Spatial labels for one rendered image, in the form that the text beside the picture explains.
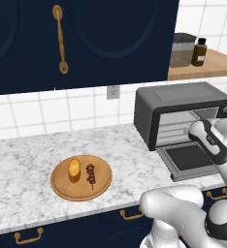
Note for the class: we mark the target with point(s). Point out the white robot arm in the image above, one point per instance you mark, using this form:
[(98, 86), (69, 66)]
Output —
[(180, 210)]

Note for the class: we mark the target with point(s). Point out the kebab skewer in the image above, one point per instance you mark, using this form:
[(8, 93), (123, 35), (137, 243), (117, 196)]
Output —
[(91, 172)]

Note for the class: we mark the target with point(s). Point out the baguette bread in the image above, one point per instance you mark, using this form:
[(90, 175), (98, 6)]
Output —
[(74, 169)]

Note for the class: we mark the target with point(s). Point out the grey toaster oven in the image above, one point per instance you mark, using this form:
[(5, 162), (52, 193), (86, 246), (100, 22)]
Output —
[(180, 97)]

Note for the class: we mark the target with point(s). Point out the navy cupboard door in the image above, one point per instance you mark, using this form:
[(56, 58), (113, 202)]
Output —
[(15, 48), (118, 42)]

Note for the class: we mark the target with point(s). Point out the toaster oven door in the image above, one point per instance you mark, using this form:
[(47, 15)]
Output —
[(189, 158)]

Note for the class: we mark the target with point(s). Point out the toaster oven timer knob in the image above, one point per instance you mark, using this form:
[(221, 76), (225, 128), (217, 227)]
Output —
[(226, 109)]

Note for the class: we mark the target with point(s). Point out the round wooden board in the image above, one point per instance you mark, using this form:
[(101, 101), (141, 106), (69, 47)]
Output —
[(80, 190)]

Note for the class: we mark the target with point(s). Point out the grey lidded canister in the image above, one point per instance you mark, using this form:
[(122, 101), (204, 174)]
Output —
[(182, 50)]

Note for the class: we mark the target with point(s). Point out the navy drawer front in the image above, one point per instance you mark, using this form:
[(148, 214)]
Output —
[(215, 201), (63, 234), (118, 231)]

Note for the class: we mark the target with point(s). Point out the dark brown bottle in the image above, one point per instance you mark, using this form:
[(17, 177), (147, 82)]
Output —
[(199, 53)]

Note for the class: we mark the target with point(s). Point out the wooden shelf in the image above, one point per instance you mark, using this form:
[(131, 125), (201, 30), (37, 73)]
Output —
[(212, 66)]

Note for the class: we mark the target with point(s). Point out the white wall outlet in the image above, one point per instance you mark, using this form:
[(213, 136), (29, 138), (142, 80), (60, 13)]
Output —
[(113, 92)]

